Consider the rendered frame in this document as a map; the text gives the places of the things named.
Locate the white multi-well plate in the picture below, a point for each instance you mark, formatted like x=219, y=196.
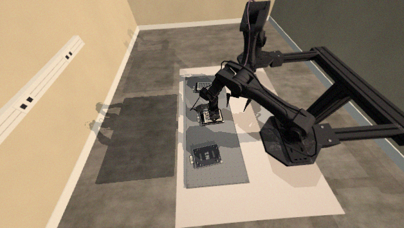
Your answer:
x=200, y=85
x=207, y=117

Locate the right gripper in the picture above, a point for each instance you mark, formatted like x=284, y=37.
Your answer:
x=237, y=96

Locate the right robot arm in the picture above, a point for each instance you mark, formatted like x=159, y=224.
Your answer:
x=257, y=14

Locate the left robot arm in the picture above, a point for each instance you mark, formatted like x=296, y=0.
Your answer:
x=293, y=126

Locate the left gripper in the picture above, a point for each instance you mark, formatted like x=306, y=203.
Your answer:
x=213, y=111

